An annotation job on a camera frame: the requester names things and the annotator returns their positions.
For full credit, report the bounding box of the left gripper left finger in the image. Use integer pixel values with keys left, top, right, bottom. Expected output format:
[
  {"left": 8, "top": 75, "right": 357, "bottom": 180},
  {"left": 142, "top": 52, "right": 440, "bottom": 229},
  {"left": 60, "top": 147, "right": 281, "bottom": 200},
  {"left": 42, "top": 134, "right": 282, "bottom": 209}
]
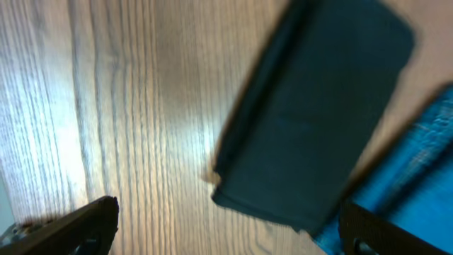
[{"left": 1, "top": 196, "right": 119, "bottom": 255}]

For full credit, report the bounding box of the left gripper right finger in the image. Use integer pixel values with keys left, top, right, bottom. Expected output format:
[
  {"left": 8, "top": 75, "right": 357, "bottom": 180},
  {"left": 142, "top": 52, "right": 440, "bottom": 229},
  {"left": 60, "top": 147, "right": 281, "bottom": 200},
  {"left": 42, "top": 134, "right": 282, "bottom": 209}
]
[{"left": 338, "top": 203, "right": 452, "bottom": 255}]

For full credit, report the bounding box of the black cloth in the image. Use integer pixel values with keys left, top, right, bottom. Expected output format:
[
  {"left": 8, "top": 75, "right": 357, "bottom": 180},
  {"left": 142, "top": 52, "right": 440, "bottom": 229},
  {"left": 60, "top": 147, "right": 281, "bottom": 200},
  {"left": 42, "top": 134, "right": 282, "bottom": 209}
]
[{"left": 212, "top": 0, "right": 414, "bottom": 233}]

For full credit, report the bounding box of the blue terry towel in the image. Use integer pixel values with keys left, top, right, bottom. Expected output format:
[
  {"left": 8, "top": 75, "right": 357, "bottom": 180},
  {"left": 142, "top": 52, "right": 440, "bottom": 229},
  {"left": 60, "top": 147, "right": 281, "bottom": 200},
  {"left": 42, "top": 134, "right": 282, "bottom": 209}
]
[{"left": 313, "top": 83, "right": 452, "bottom": 254}]

